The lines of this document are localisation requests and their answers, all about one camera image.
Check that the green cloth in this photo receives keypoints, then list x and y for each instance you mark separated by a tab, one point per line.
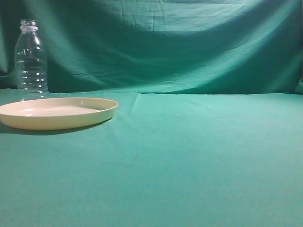
209	127

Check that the clear plastic bottle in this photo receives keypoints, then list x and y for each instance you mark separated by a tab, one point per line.
31	62

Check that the cream plastic plate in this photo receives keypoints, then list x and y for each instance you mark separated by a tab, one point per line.
57	113

